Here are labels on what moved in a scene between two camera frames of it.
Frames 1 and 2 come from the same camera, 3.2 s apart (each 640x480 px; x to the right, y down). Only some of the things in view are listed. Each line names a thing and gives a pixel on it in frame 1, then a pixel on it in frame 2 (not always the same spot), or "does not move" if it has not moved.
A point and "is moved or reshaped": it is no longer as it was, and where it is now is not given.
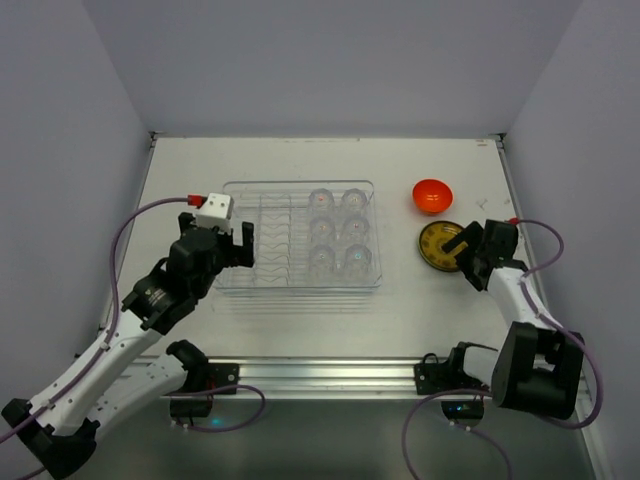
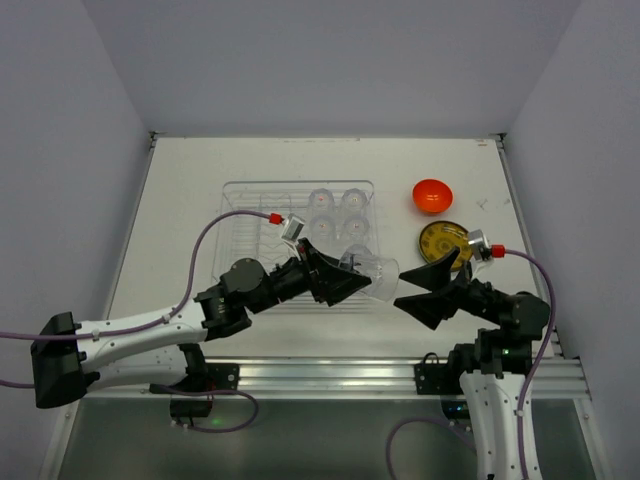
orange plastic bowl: x=432 y=195 does not move
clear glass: x=356 y=230 does not move
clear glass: x=322 y=230 does not move
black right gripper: x=478 y=255 -> x=461 y=291
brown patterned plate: x=430 y=245 does not move
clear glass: x=354 y=203 does not move
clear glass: x=321 y=203 does not move
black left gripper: x=230 y=245 -> x=311 y=272
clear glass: x=357 y=262 is moved or reshaped
